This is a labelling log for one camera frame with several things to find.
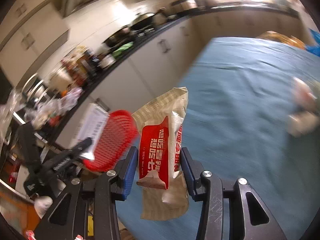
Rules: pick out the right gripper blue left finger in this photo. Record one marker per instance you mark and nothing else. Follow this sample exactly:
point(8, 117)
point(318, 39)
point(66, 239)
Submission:
point(126, 174)

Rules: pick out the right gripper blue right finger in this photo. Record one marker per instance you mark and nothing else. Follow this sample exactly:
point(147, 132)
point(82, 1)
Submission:
point(192, 171)

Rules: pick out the beige red snack wrapper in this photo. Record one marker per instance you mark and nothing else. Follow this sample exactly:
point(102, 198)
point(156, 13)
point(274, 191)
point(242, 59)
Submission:
point(159, 124)

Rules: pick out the white printed box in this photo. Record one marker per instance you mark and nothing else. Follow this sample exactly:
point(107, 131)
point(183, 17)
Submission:
point(91, 126)

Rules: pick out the lower kitchen cabinets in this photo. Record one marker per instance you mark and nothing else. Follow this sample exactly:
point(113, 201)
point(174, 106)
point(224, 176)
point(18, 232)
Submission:
point(156, 62)

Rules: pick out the red plastic mesh basket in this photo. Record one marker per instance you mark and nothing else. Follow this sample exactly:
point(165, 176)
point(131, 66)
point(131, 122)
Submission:
point(118, 134)

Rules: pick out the blue table cloth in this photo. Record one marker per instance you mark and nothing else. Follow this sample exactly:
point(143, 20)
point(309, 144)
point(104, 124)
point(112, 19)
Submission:
point(240, 100)

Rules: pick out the condiment bottles group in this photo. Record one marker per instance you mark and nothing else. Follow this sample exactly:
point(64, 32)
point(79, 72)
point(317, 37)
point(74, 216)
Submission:
point(83, 66)

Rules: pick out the white crumpled wrapper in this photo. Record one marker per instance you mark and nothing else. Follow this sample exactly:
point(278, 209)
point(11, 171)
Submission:
point(306, 96)

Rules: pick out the green cloth on counter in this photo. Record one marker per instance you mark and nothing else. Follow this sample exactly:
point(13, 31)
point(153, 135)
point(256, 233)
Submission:
point(117, 53)

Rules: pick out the black wok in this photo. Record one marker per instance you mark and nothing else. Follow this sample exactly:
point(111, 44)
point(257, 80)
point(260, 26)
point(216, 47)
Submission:
point(142, 21)

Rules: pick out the yellow plastic bag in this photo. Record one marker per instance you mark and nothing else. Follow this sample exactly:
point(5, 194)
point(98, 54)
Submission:
point(277, 37)

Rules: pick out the upper wall cabinet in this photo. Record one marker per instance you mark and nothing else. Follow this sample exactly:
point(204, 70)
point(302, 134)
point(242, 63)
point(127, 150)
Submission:
point(32, 44)

